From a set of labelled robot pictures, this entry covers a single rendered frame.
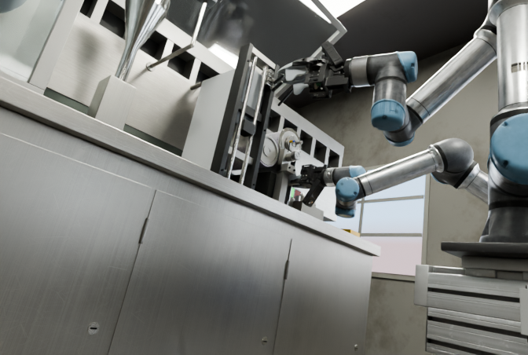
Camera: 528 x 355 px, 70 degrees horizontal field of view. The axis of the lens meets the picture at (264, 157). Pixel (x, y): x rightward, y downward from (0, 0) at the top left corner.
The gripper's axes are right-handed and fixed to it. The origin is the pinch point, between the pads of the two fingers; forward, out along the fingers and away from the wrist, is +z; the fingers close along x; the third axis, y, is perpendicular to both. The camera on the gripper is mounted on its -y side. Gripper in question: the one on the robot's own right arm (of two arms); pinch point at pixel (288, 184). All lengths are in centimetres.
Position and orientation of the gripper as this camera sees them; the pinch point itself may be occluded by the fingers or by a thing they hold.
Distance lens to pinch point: 163.5
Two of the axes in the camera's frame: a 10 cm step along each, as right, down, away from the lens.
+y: 1.9, -9.3, 3.3
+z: -7.2, 1.0, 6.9
